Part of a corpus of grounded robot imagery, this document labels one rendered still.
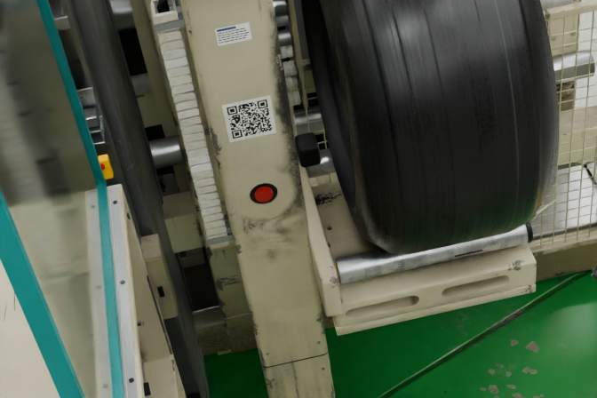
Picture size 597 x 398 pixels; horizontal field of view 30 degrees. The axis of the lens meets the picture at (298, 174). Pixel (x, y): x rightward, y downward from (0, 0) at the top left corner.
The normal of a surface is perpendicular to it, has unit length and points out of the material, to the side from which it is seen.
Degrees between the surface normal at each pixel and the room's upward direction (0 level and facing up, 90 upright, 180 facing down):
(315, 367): 90
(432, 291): 90
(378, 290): 0
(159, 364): 0
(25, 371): 0
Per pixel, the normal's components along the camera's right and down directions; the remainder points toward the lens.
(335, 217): -0.11, -0.73
